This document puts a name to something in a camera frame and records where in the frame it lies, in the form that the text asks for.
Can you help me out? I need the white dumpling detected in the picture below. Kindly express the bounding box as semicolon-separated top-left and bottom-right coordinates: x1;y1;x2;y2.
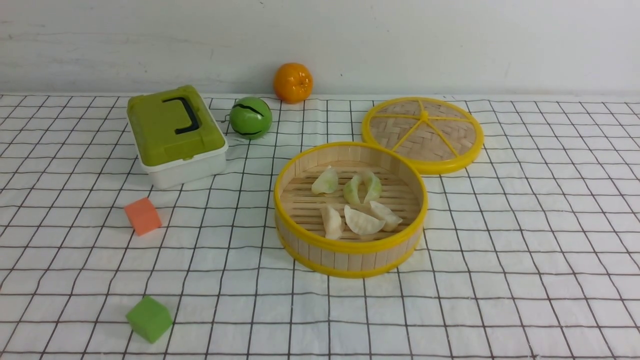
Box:
343;205;386;237
368;200;403;232
320;205;345;240

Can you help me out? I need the yellow bamboo steamer tray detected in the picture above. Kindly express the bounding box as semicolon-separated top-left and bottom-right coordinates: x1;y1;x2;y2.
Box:
273;142;429;278

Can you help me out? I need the green lidded white box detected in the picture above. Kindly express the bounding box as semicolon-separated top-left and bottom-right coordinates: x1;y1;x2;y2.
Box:
126;84;229;190

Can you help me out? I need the yellow bamboo steamer lid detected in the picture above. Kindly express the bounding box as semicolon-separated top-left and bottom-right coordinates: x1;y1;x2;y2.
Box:
361;96;485;175

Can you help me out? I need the orange foam cube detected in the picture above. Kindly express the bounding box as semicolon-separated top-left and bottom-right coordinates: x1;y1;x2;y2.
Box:
124;197;162;237

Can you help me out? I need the green dumpling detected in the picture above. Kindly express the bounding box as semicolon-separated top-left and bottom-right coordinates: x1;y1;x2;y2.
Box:
362;170;382;204
311;165;339;195
342;174;362;207

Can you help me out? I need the green toy watermelon ball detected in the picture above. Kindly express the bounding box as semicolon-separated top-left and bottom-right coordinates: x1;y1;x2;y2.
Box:
229;96;273;140

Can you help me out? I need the orange toy fruit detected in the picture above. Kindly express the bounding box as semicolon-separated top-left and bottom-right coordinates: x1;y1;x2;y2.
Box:
272;63;314;104

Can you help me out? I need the green foam cube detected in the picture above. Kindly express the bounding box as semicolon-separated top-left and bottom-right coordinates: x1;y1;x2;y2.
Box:
125;295;173;344

